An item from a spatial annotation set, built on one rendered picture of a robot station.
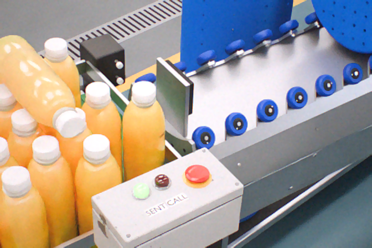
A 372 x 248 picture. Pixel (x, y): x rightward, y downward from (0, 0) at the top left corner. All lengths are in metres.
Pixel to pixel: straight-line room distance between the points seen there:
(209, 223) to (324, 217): 1.51
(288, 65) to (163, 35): 1.76
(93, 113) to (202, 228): 0.28
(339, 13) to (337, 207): 1.12
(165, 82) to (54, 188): 0.36
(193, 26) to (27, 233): 0.92
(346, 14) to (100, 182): 0.72
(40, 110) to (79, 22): 2.33
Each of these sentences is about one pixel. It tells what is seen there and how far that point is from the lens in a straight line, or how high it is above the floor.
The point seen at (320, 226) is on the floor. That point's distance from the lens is 2.57.
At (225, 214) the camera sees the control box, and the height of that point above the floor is 1.05.
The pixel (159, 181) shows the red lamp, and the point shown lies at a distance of 1.08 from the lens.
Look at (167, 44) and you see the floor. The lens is 3.30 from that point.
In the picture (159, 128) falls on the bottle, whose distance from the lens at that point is 1.26.
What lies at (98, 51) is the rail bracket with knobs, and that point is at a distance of 1.52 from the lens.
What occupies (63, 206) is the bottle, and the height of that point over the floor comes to 1.01.
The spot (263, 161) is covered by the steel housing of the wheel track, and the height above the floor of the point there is 0.86.
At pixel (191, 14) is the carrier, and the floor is 0.87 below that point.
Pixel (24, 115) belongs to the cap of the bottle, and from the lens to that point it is 1.20.
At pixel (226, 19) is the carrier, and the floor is 0.89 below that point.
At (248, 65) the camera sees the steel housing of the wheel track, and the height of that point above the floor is 0.93.
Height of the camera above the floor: 1.88
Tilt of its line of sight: 41 degrees down
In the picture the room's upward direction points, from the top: 3 degrees clockwise
